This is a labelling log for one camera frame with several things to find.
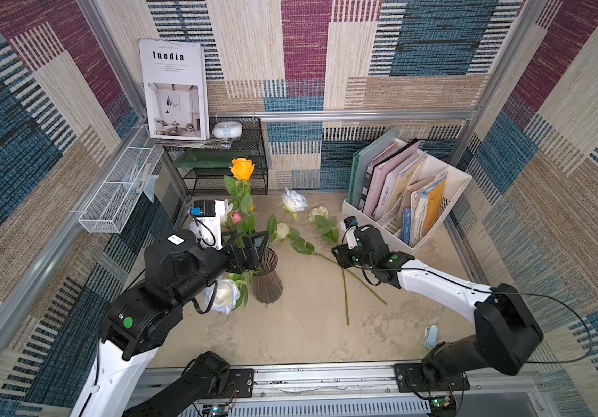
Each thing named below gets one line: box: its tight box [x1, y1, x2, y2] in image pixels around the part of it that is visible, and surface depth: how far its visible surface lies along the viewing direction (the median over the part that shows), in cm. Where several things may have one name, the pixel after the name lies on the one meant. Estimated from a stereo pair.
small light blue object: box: [423, 324, 439, 350], surface depth 81 cm
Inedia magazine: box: [138, 39, 211, 141], surface depth 79 cm
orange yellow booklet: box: [422, 178, 447, 237], surface depth 93 cm
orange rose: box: [224, 157, 256, 236], surface depth 71 cm
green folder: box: [347, 127, 400, 208], surface depth 95 cm
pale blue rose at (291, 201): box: [266, 187, 309, 246], surface depth 73 cm
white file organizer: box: [340, 137, 473, 254], surface depth 94 cm
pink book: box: [363, 140, 420, 219], surface depth 91 cm
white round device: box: [212, 120, 243, 139], surface depth 90 cm
